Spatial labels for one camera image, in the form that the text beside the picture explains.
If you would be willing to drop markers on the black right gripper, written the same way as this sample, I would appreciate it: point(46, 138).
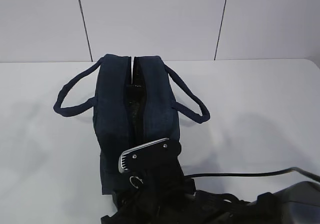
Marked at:
point(151, 190)

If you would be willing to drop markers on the navy blue lunch bag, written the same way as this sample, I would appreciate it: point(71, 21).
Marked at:
point(136, 100)

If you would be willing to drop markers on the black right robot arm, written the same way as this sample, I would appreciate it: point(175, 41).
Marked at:
point(298, 203)

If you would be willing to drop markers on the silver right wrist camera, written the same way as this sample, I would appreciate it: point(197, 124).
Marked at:
point(149, 155)

